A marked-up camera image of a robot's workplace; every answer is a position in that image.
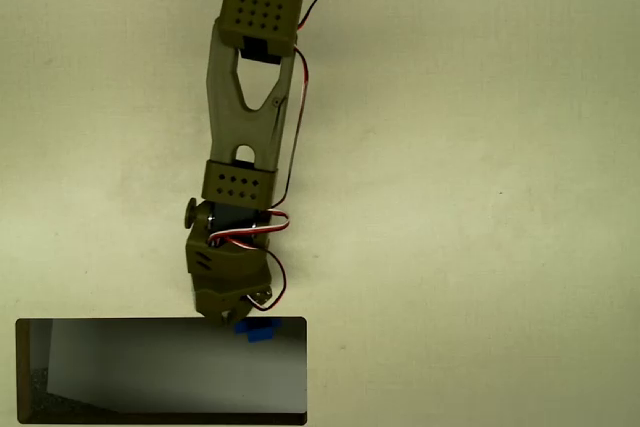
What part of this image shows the blue T-shaped block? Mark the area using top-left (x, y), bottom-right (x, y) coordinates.
top-left (234, 317), bottom-right (281, 344)

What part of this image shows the red black arm cable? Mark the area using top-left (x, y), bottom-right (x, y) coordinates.
top-left (269, 0), bottom-right (349, 211)

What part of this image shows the white red black servo cable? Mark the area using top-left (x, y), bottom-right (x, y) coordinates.
top-left (206, 207), bottom-right (292, 313)

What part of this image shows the dark rectangular bin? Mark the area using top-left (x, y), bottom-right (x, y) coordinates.
top-left (14, 316), bottom-right (309, 427)

